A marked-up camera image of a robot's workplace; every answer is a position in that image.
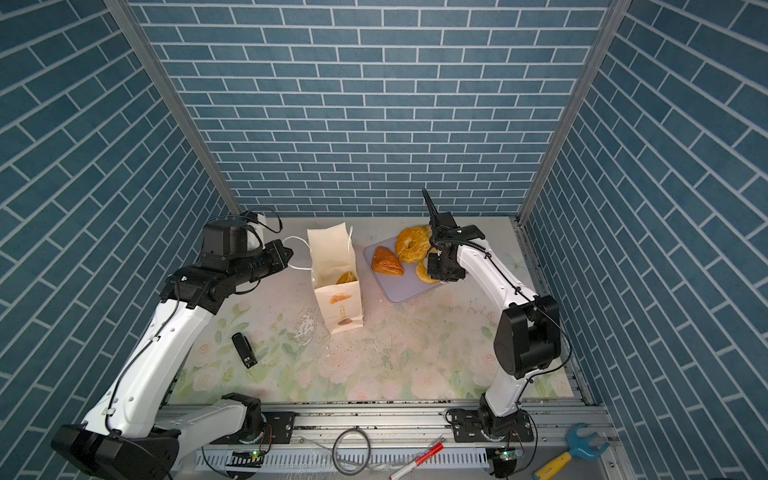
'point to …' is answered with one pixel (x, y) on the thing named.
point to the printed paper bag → (335, 275)
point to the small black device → (244, 350)
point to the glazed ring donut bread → (422, 275)
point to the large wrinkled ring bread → (412, 243)
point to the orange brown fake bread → (385, 261)
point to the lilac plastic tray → (380, 280)
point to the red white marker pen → (433, 449)
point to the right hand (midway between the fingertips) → (436, 271)
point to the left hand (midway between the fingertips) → (296, 249)
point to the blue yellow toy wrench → (579, 446)
